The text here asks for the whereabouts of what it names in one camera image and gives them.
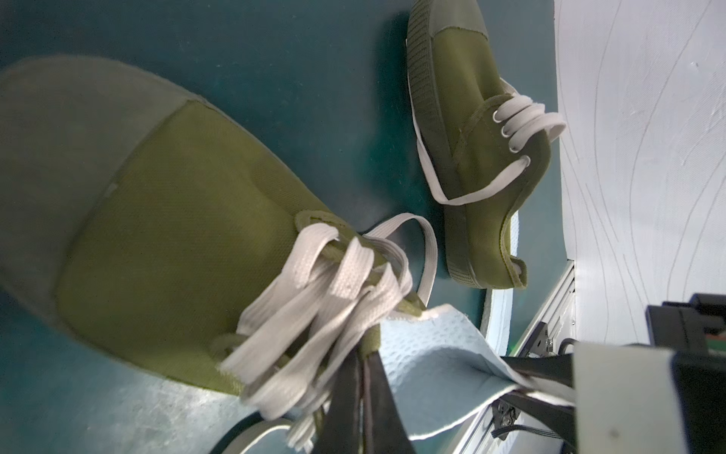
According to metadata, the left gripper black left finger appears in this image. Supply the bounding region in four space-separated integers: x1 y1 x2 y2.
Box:
313 349 363 454

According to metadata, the green canvas shoe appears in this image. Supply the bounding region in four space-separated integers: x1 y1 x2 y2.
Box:
1 56 438 453
406 1 566 289

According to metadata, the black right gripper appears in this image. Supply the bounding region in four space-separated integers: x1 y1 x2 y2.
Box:
501 293 725 453

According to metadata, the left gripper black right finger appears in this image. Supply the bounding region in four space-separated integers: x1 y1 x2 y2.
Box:
362 353 415 454

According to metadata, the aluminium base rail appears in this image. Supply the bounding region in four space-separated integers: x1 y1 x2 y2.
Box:
442 260 578 453

